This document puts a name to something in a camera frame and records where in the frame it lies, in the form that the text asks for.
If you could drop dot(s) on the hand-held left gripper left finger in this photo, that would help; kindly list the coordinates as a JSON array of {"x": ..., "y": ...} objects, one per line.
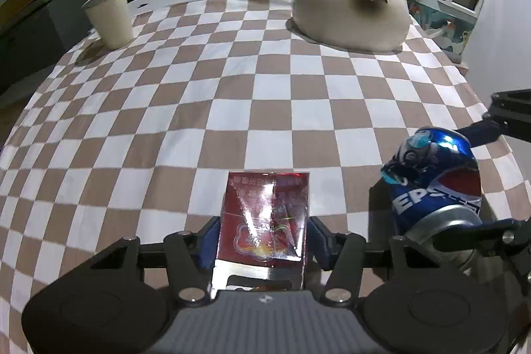
[{"x": 207, "y": 244}]

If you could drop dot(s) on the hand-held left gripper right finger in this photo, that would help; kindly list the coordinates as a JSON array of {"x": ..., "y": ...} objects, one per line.
[{"x": 319, "y": 244}]

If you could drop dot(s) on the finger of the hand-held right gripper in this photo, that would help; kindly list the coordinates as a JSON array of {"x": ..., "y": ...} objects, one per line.
[
  {"x": 506, "y": 113},
  {"x": 477, "y": 236}
]

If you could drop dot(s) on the red glossy box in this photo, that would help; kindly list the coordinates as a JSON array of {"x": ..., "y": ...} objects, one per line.
[{"x": 261, "y": 221}]

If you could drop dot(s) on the crushed blue soda can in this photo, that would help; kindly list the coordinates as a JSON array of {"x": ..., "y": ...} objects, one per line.
[{"x": 431, "y": 192}]

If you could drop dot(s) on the glass tank with teal items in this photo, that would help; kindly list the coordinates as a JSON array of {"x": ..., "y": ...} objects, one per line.
[{"x": 439, "y": 30}]

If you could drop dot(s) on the white paper cup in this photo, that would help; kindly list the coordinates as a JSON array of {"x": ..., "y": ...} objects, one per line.
[{"x": 110, "y": 18}]

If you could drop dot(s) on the grey storage box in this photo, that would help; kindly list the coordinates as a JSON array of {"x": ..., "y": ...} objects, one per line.
[{"x": 41, "y": 30}]

